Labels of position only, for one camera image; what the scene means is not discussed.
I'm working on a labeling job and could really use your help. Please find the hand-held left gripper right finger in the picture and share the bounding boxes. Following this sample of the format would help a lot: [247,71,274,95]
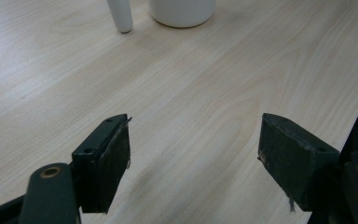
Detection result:
[256,112,342,213]

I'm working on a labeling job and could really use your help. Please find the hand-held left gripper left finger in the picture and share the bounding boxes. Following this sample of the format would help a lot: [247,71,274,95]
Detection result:
[71,113,132,215]

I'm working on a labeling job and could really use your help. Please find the white cup with handle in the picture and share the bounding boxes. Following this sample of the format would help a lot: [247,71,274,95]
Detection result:
[105,0,217,35]

